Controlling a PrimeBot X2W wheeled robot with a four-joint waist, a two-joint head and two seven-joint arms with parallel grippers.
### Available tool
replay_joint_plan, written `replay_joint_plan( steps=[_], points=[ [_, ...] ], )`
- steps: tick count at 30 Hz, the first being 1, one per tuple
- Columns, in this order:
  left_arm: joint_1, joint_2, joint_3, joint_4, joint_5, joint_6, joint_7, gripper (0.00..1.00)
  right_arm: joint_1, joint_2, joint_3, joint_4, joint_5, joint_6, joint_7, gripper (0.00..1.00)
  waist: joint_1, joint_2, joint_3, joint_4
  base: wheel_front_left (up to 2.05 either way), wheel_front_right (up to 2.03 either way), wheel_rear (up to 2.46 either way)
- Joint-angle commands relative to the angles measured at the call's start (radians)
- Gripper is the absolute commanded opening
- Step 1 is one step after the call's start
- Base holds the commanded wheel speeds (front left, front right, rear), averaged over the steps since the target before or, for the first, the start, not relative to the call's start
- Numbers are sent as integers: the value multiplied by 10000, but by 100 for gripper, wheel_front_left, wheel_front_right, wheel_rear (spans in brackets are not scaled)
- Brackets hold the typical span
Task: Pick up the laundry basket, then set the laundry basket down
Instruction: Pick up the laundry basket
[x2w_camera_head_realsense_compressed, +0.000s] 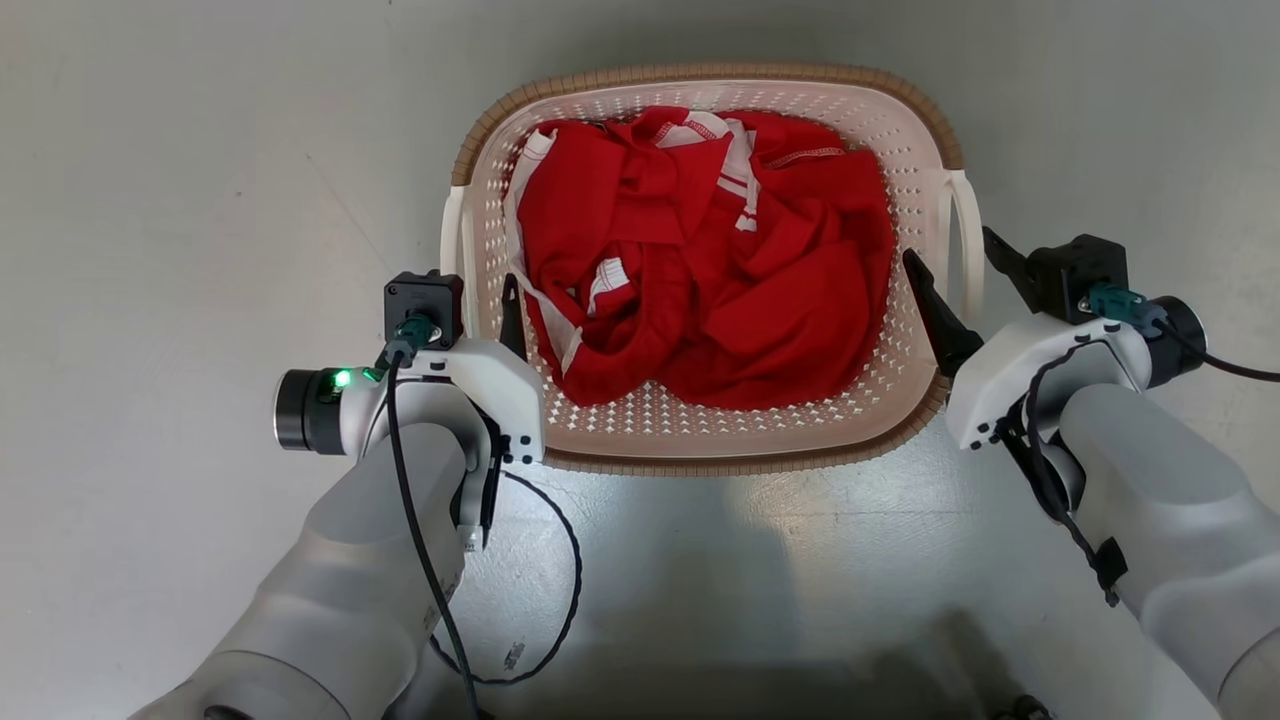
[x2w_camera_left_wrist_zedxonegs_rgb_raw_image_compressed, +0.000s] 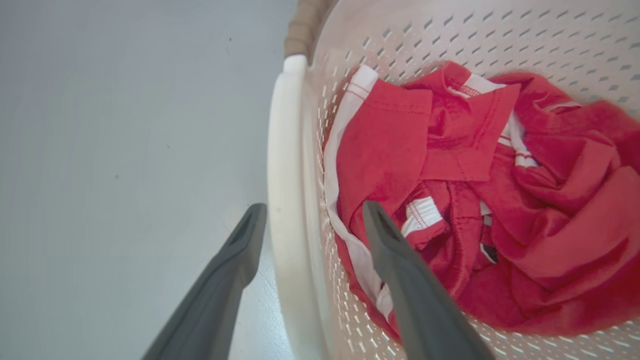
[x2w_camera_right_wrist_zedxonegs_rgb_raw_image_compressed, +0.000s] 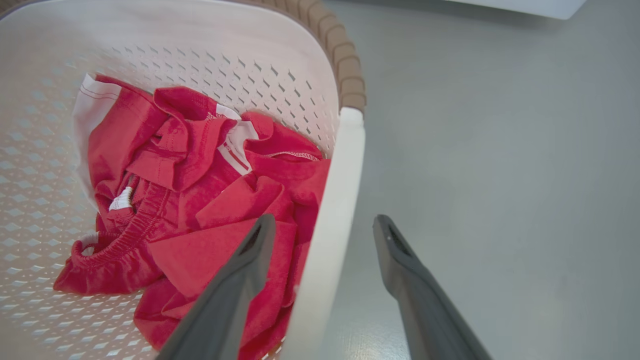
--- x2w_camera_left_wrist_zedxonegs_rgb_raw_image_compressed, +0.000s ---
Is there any red and white garment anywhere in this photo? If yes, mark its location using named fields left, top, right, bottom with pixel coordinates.
left=323, top=61, right=640, bottom=345

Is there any white perforated plastic laundry basket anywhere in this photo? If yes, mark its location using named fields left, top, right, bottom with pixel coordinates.
left=266, top=0, right=640, bottom=360

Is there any beige basket handle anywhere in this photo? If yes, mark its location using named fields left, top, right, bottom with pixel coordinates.
left=284, top=0, right=333, bottom=63

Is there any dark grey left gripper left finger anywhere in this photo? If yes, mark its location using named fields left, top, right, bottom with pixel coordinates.
left=141, top=203, right=268, bottom=360

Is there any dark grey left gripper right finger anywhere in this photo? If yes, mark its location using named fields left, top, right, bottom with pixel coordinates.
left=362, top=200, right=496, bottom=360

